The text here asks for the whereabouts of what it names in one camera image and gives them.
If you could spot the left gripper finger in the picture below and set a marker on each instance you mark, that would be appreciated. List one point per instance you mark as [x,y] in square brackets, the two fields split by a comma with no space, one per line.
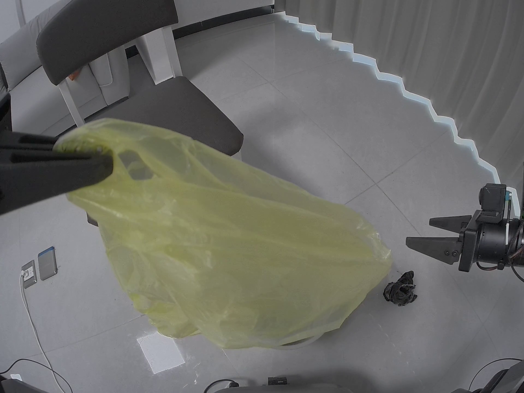
[49,178]
[8,143]

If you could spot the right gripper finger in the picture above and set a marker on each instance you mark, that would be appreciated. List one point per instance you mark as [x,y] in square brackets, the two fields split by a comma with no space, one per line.
[444,249]
[460,222]

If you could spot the black plastic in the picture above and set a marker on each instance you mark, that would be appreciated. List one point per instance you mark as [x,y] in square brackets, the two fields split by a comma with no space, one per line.
[400,292]

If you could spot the white small cabinet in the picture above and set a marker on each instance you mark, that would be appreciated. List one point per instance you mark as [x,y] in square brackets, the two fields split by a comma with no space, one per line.
[112,76]

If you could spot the white curved pole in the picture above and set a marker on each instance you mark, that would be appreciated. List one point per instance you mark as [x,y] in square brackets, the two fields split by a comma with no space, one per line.
[18,2]

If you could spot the small orange object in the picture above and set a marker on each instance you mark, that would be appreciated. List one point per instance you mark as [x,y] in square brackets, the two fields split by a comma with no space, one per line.
[74,75]

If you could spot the yellow plastic bag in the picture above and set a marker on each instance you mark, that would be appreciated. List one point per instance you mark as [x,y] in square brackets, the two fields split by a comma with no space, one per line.
[229,244]

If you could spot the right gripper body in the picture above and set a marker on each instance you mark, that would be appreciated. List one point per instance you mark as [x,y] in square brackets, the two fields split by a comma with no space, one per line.
[491,242]

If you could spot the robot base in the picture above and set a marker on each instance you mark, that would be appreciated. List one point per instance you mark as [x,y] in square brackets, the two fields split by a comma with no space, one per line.
[278,389]

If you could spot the dark grey white chair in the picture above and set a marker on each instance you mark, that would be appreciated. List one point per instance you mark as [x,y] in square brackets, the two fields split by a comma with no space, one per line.
[102,14]

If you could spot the white curtain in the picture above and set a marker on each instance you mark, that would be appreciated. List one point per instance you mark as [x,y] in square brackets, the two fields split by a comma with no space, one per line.
[409,35]

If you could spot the pale grey sofa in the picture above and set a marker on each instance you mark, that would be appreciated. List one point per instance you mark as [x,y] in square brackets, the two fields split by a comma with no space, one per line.
[32,100]

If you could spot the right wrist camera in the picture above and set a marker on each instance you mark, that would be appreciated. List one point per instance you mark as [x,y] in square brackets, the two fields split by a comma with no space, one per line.
[493,199]

